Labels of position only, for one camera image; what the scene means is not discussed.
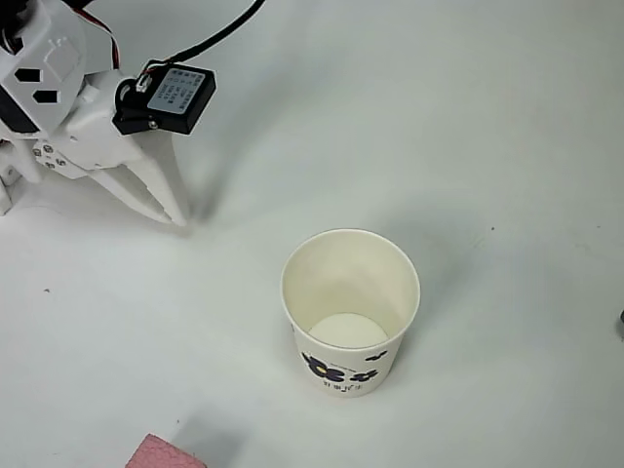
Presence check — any pink foam block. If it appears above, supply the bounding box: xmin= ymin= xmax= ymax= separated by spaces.
xmin=125 ymin=431 xmax=209 ymax=468

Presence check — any white paper cup flower print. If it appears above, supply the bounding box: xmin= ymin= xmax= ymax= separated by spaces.
xmin=279 ymin=227 xmax=421 ymax=399

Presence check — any black camera cable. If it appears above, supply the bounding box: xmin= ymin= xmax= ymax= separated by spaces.
xmin=165 ymin=0 xmax=268 ymax=63

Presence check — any black camera box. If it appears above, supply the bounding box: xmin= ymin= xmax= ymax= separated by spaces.
xmin=111 ymin=58 xmax=218 ymax=137

